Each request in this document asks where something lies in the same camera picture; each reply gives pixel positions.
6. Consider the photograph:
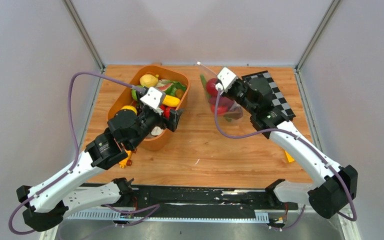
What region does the purple sweet potato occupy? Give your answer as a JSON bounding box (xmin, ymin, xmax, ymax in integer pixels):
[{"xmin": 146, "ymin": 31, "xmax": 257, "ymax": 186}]
[{"xmin": 208, "ymin": 96, "xmax": 235, "ymax": 108}]

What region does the clear zip top bag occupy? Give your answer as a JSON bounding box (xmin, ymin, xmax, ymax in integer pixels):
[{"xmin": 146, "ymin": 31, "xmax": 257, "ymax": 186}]
[{"xmin": 196, "ymin": 61, "xmax": 244, "ymax": 123}]

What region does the dark red apple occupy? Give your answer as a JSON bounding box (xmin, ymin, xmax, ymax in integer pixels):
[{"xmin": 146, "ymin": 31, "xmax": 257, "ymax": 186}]
[{"xmin": 223, "ymin": 108, "xmax": 243, "ymax": 122}]

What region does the light green pepper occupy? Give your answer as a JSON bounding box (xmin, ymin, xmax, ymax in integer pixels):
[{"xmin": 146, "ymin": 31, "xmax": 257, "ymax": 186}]
[{"xmin": 199, "ymin": 74, "xmax": 209, "ymax": 99}]

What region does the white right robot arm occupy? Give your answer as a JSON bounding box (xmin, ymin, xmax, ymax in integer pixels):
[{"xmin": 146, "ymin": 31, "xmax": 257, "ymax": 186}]
[{"xmin": 215, "ymin": 76, "xmax": 358, "ymax": 222}]

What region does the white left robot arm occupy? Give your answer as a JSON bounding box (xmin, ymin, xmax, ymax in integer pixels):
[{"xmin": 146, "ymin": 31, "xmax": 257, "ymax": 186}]
[{"xmin": 16, "ymin": 106, "xmax": 184, "ymax": 232}]

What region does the orange red mango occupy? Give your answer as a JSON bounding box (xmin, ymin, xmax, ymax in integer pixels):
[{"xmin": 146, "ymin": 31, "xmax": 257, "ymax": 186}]
[{"xmin": 160, "ymin": 105, "xmax": 176, "ymax": 119}]

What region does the white garlic bulb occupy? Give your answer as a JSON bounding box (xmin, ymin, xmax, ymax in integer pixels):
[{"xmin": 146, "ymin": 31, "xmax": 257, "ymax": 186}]
[{"xmin": 150, "ymin": 126, "xmax": 164, "ymax": 137}]

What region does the yellow corn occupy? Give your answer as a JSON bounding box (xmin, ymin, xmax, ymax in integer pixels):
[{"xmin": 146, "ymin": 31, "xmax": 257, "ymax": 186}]
[{"xmin": 162, "ymin": 95, "xmax": 181, "ymax": 108}]

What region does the brown kiwi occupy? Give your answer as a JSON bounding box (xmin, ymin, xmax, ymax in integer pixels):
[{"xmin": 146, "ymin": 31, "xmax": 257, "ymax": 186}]
[{"xmin": 175, "ymin": 88, "xmax": 185, "ymax": 99}]

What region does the green lettuce leaf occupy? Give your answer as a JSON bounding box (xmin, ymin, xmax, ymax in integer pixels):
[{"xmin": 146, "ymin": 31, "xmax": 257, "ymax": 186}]
[{"xmin": 158, "ymin": 79, "xmax": 187, "ymax": 97}]

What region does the watermelon slice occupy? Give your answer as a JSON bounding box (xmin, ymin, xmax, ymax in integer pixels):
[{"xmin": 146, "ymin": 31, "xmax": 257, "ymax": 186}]
[{"xmin": 155, "ymin": 82, "xmax": 174, "ymax": 95}]

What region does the black white checkerboard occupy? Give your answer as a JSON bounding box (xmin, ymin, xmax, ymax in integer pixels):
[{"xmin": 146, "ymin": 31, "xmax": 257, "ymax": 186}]
[{"xmin": 241, "ymin": 70, "xmax": 296, "ymax": 121}]

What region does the yellow pear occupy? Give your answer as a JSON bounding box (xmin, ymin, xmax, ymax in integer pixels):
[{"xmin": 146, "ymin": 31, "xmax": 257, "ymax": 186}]
[{"xmin": 120, "ymin": 105, "xmax": 138, "ymax": 116}]

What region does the green lime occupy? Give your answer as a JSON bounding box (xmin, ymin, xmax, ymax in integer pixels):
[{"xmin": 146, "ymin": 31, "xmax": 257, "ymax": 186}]
[{"xmin": 131, "ymin": 88, "xmax": 141, "ymax": 102}]

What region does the yellow lemon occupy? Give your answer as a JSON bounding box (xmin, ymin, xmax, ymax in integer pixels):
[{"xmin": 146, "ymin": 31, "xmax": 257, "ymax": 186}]
[{"xmin": 139, "ymin": 74, "xmax": 159, "ymax": 88}]

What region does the orange plastic basket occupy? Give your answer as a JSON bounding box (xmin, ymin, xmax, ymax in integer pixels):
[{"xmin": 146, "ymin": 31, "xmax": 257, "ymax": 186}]
[{"xmin": 107, "ymin": 65, "xmax": 192, "ymax": 152}]

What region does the yellow toy car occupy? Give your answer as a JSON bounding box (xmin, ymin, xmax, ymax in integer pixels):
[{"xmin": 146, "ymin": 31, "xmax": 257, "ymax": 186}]
[{"xmin": 118, "ymin": 150, "xmax": 134, "ymax": 169}]

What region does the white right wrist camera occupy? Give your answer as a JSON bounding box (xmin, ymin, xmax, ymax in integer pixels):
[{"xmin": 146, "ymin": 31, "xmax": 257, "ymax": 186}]
[{"xmin": 215, "ymin": 67, "xmax": 238, "ymax": 93}]

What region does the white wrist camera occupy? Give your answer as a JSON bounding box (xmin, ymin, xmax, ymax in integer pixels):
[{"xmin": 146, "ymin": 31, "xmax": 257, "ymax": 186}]
[
  {"xmin": 215, "ymin": 67, "xmax": 238, "ymax": 93},
  {"xmin": 139, "ymin": 87, "xmax": 166, "ymax": 115}
]

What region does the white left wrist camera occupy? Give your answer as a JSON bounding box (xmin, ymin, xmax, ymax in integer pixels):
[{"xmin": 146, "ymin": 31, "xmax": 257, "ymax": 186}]
[{"xmin": 139, "ymin": 87, "xmax": 166, "ymax": 115}]

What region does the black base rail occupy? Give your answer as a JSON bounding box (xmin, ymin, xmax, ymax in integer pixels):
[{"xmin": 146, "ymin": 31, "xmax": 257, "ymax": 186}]
[{"xmin": 100, "ymin": 177, "xmax": 299, "ymax": 221}]

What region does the yellow plastic ring toy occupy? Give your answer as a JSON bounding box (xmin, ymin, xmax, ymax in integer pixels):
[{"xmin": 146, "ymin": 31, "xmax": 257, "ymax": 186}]
[{"xmin": 284, "ymin": 150, "xmax": 295, "ymax": 163}]

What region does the white slotted cable duct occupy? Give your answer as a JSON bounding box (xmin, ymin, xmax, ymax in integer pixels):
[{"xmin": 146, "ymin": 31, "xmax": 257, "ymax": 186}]
[{"xmin": 67, "ymin": 209, "xmax": 270, "ymax": 224}]

